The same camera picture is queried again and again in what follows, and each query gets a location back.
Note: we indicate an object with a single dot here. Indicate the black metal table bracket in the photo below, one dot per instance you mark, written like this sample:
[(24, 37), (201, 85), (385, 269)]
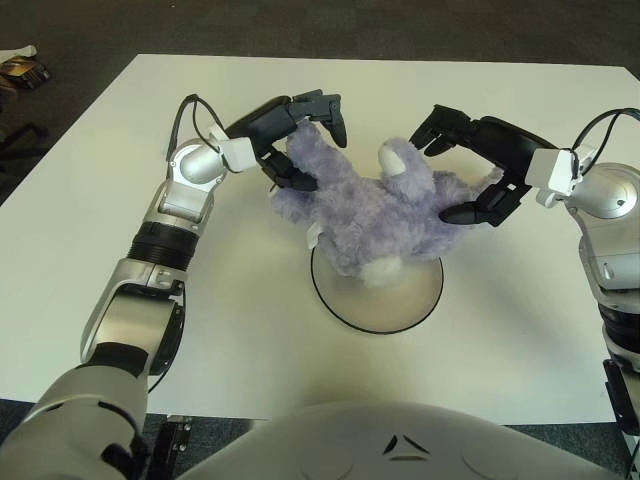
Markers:
[(175, 440)]

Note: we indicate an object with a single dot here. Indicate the black office chair base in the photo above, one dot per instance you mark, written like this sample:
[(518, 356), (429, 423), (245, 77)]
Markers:
[(25, 134)]

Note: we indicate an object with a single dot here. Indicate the dark box on floor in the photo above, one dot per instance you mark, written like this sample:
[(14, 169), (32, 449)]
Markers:
[(27, 74)]

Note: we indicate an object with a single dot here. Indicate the purple plush doll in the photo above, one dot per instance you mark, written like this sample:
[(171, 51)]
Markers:
[(375, 215)]

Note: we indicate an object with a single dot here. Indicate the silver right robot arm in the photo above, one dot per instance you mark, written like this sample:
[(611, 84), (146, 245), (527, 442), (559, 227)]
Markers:
[(610, 235)]

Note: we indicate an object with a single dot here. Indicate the white plate with black rim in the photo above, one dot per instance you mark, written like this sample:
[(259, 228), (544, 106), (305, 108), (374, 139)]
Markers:
[(385, 310)]

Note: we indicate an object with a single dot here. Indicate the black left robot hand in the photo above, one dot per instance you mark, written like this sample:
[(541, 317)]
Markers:
[(270, 125)]

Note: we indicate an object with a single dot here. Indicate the grey robot torso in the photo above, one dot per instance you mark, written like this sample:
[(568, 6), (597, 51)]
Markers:
[(400, 445)]

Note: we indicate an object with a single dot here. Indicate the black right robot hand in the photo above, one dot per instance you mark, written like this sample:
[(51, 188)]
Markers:
[(505, 142)]

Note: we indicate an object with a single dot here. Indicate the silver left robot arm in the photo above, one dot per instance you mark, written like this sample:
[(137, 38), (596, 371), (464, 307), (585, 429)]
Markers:
[(150, 280)]

